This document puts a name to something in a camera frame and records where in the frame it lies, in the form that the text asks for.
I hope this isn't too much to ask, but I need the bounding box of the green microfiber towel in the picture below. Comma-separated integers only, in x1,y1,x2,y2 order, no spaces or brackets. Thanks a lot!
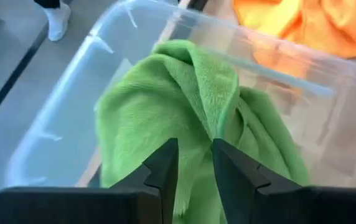
95,39,311,224

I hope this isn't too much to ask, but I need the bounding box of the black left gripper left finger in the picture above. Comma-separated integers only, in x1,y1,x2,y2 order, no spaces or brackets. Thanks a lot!
0,138,179,224

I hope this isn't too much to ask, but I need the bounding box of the orange microfiber towel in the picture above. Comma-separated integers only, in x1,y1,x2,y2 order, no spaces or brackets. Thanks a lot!
232,0,356,80

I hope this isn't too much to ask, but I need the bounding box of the black aluminium table frame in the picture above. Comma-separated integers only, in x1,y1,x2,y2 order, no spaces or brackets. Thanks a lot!
177,0,210,12

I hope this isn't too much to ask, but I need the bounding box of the clear plastic bin with label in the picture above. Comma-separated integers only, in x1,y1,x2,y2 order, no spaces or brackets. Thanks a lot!
5,0,356,194

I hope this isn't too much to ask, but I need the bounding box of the person's foot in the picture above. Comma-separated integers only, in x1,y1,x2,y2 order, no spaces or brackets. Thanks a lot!
42,0,72,42

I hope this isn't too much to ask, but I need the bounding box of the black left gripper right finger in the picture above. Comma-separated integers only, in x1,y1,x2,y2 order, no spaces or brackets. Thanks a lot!
213,138,356,224

